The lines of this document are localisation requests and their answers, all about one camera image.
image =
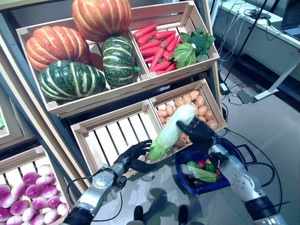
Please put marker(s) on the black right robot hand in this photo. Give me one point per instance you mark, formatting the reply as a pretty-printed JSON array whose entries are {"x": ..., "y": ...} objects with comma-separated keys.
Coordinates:
[{"x": 201, "y": 133}]

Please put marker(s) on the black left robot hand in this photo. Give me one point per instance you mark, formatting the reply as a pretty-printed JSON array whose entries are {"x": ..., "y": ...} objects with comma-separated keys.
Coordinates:
[{"x": 127, "y": 159}]

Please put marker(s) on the green white napa cabbage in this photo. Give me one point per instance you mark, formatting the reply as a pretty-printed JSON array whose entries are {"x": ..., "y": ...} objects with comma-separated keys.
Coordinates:
[
  {"x": 199, "y": 174},
  {"x": 171, "y": 131}
]

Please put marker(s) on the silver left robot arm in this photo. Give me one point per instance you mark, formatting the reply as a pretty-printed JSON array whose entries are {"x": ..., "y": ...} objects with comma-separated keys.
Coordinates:
[{"x": 100, "y": 185}]

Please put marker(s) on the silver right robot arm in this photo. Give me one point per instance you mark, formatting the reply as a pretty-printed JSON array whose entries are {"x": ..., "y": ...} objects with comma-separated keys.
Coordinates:
[{"x": 236, "y": 173}]

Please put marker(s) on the blue plastic shopping basket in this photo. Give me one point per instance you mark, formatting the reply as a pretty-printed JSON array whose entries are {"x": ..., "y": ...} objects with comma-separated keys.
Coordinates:
[{"x": 182, "y": 157}]

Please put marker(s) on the pale wooden slatted crate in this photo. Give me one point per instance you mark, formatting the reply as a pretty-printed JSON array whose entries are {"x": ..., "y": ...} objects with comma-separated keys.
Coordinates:
[{"x": 112, "y": 138}]

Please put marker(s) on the dark red toy pepper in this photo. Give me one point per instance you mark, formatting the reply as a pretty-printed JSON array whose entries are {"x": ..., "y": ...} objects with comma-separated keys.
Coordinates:
[{"x": 201, "y": 163}]

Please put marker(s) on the green toy lettuce head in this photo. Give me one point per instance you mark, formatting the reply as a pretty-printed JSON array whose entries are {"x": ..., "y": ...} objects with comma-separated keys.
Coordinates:
[{"x": 192, "y": 164}]

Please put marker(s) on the wooden potato crate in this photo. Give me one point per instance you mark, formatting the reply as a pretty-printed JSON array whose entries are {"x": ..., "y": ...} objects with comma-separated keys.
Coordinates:
[{"x": 215, "y": 103}]

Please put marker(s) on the green toy bell pepper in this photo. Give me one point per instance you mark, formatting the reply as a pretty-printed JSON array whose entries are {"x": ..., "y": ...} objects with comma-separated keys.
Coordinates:
[{"x": 209, "y": 167}]

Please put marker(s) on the red toy chili pepper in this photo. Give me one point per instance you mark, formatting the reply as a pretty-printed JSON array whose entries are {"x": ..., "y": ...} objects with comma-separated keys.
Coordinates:
[{"x": 218, "y": 173}]

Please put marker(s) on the dark green toy cucumber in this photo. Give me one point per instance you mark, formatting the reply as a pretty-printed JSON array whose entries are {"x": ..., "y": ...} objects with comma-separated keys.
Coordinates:
[{"x": 196, "y": 182}]

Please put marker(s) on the black power adapter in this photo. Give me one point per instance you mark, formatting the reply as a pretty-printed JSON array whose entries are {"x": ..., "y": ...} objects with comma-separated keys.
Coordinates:
[{"x": 223, "y": 87}]

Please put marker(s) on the black left robot foot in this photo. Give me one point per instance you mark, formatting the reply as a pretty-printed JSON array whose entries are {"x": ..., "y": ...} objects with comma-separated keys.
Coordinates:
[{"x": 138, "y": 213}]

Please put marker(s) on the black robot foot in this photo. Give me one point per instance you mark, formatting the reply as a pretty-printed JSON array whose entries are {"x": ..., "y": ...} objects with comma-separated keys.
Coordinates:
[
  {"x": 138, "y": 213},
  {"x": 182, "y": 214}
]

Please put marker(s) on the grey power strip box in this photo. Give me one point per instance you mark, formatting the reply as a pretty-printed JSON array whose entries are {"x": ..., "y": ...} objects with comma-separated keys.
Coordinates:
[{"x": 246, "y": 97}]

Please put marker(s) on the wooden carrot crate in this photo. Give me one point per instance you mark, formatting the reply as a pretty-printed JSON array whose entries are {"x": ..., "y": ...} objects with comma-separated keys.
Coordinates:
[{"x": 187, "y": 75}]

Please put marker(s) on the wooden pumpkin crate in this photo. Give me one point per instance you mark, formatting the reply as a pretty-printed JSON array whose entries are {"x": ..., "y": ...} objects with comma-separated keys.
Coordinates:
[{"x": 93, "y": 100}]

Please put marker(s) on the red orange carrot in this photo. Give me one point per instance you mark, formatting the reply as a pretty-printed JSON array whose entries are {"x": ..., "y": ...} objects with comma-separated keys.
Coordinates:
[
  {"x": 149, "y": 59},
  {"x": 148, "y": 44},
  {"x": 171, "y": 68},
  {"x": 146, "y": 38},
  {"x": 145, "y": 30},
  {"x": 150, "y": 51},
  {"x": 157, "y": 57},
  {"x": 173, "y": 44},
  {"x": 165, "y": 34},
  {"x": 167, "y": 41},
  {"x": 160, "y": 72},
  {"x": 159, "y": 66},
  {"x": 167, "y": 55}
]

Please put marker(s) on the purple white turnip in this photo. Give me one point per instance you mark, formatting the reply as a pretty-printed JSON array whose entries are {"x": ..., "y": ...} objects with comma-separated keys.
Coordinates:
[
  {"x": 34, "y": 191},
  {"x": 30, "y": 179},
  {"x": 62, "y": 208},
  {"x": 38, "y": 202},
  {"x": 62, "y": 198},
  {"x": 20, "y": 207},
  {"x": 8, "y": 200},
  {"x": 44, "y": 169},
  {"x": 50, "y": 215},
  {"x": 43, "y": 181},
  {"x": 49, "y": 191},
  {"x": 53, "y": 201},
  {"x": 3, "y": 191},
  {"x": 18, "y": 189},
  {"x": 3, "y": 213},
  {"x": 14, "y": 220},
  {"x": 28, "y": 214},
  {"x": 37, "y": 220}
]

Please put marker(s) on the black right robot foot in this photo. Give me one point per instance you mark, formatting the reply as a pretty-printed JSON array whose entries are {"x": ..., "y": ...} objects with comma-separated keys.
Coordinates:
[{"x": 182, "y": 214}]

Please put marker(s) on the green leafy cabbage head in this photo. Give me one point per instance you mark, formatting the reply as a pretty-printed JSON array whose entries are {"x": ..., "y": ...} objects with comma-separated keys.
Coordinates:
[{"x": 185, "y": 55}]

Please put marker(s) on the white desk leg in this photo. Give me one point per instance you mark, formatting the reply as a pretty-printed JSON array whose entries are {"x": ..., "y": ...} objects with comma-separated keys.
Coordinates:
[{"x": 276, "y": 86}]

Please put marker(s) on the dark green broccoli with leaves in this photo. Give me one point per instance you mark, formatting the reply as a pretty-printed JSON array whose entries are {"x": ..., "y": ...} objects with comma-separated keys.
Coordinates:
[{"x": 199, "y": 41}]

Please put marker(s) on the green striped pumpkin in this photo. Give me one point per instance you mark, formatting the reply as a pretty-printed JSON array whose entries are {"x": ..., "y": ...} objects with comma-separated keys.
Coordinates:
[
  {"x": 118, "y": 61},
  {"x": 71, "y": 80}
]

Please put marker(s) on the black tripod pole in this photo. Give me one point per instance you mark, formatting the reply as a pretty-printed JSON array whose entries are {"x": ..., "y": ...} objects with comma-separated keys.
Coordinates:
[{"x": 246, "y": 41}]

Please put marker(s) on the wooden turnip crate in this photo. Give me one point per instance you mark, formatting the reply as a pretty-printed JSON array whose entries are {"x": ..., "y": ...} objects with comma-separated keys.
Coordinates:
[{"x": 23, "y": 159}]

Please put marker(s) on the white desk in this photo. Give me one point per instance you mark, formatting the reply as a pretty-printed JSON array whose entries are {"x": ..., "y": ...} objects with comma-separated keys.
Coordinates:
[{"x": 257, "y": 23}]

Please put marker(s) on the orange striped pumpkin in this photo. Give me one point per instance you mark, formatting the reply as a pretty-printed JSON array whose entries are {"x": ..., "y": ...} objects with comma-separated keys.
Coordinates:
[
  {"x": 56, "y": 47},
  {"x": 102, "y": 18}
]

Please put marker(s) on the dark laptop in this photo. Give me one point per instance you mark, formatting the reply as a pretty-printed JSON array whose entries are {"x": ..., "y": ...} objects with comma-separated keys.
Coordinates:
[{"x": 291, "y": 23}]

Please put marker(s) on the wooden display rack frame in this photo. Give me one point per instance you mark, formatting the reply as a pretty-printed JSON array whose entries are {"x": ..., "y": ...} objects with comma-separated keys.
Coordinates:
[{"x": 35, "y": 112}]

